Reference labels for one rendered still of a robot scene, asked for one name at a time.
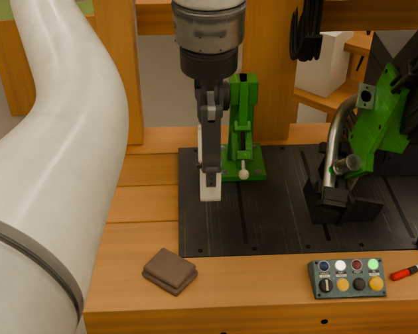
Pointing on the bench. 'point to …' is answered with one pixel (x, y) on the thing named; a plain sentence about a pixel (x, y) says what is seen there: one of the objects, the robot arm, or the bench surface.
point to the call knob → (326, 285)
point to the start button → (376, 283)
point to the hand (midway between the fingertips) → (209, 167)
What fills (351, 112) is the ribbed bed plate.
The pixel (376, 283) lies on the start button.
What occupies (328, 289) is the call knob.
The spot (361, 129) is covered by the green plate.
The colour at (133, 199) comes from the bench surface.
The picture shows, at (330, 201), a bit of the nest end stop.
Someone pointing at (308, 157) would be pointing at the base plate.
